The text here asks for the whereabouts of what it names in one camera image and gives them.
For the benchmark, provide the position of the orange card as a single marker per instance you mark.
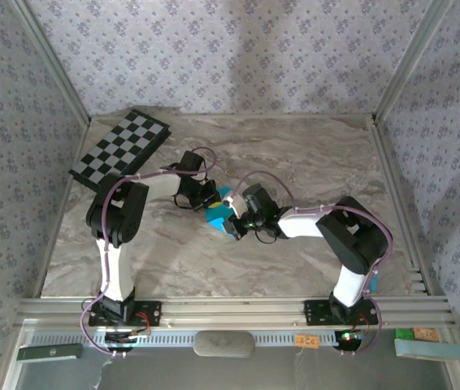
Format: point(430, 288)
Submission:
point(426, 334)

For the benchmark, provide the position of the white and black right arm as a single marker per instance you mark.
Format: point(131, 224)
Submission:
point(350, 288)

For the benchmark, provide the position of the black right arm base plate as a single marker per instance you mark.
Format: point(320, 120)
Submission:
point(315, 313)

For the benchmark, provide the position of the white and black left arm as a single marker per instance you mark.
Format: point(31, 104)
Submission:
point(116, 264)

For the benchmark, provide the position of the aluminium frame post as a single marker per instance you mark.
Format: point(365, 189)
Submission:
point(53, 61)
point(410, 61)

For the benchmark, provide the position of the black and grey chessboard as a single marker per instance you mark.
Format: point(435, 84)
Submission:
point(120, 146)

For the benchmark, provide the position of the black flat bar device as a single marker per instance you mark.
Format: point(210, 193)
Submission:
point(49, 352)

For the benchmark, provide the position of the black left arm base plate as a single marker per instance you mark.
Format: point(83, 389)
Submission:
point(150, 313)

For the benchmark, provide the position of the aluminium frame rail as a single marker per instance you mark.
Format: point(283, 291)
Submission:
point(230, 310)

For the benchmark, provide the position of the teal paper stack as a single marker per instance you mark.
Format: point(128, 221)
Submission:
point(374, 282)

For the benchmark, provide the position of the orange label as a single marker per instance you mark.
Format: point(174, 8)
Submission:
point(307, 341)

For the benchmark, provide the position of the aluminium side rail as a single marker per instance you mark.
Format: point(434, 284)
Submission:
point(400, 203)

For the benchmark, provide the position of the green card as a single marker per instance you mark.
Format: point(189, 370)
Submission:
point(404, 333)

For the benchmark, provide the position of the blue-grey flat box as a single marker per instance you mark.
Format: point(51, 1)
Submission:
point(429, 349)

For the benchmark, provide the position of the grey oval pad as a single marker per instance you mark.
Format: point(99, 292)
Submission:
point(224, 344)

